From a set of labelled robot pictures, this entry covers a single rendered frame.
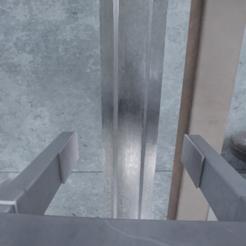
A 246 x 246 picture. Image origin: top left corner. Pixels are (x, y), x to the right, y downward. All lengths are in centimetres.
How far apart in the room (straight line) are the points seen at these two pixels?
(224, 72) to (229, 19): 7
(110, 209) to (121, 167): 8
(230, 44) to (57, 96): 49
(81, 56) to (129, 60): 41
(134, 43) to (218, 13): 15
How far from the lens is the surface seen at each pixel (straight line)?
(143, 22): 17
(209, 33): 28
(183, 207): 37
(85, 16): 59
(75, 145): 16
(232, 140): 61
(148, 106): 19
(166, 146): 63
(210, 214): 74
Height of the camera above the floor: 56
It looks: 72 degrees down
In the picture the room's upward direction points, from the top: 174 degrees counter-clockwise
